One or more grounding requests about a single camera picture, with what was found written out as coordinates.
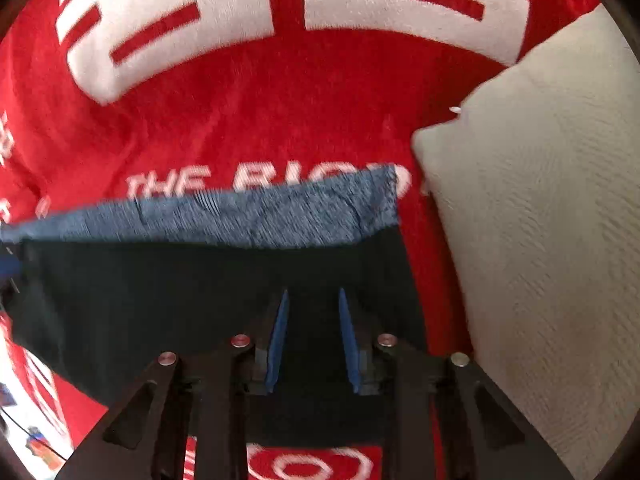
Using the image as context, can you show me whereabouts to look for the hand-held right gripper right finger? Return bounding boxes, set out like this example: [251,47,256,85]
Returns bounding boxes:
[337,287,576,480]

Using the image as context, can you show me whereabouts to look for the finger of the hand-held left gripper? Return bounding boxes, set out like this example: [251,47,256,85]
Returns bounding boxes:
[0,246,24,286]

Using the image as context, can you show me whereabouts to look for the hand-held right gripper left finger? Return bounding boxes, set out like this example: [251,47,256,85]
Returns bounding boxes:
[55,287,292,480]

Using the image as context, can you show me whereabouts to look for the black pants with grey-blue waistband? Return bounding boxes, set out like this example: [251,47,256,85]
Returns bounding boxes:
[0,165,429,448]

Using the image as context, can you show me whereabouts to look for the black cable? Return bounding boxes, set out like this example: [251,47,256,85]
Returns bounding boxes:
[0,407,68,462]

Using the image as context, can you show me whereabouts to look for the red printed blanket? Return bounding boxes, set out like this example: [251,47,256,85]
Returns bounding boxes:
[0,0,606,480]

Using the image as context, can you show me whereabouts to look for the off-white pillow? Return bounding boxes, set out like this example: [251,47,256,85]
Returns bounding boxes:
[411,4,640,480]

